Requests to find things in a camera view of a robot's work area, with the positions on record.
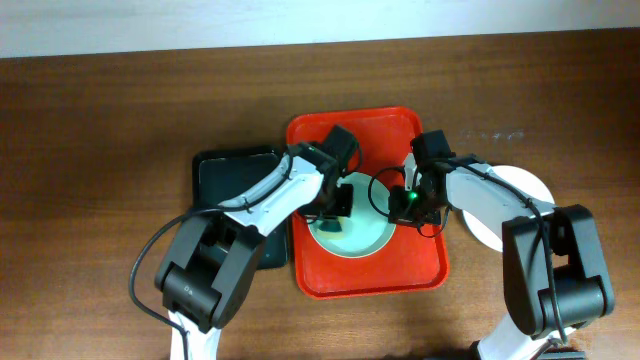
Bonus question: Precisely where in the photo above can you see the green yellow sponge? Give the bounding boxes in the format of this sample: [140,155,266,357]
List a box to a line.
[318,218,343,234]

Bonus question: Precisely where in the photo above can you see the pale green plate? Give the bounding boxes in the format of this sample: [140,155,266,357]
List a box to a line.
[308,173,396,258]

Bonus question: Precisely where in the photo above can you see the white plate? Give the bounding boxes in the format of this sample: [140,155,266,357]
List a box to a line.
[462,165,555,252]

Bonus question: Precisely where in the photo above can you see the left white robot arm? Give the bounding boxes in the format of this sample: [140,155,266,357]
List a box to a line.
[154,126,361,359]

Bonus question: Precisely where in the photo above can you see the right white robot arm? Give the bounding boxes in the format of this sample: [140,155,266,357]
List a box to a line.
[387,130,615,359]

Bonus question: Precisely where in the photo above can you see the red plastic tray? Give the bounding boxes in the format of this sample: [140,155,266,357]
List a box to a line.
[286,107,449,300]

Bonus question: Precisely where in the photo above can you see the black plastic tray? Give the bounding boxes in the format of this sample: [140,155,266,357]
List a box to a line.
[192,145,289,270]

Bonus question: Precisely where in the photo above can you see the right black cable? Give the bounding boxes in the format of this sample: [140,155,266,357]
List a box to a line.
[367,158,569,346]

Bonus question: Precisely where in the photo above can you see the black cable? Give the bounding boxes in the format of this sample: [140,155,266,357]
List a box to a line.
[367,158,569,346]
[128,144,364,360]

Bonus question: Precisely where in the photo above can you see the left black cable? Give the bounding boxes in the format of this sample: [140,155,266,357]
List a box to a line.
[128,144,364,360]

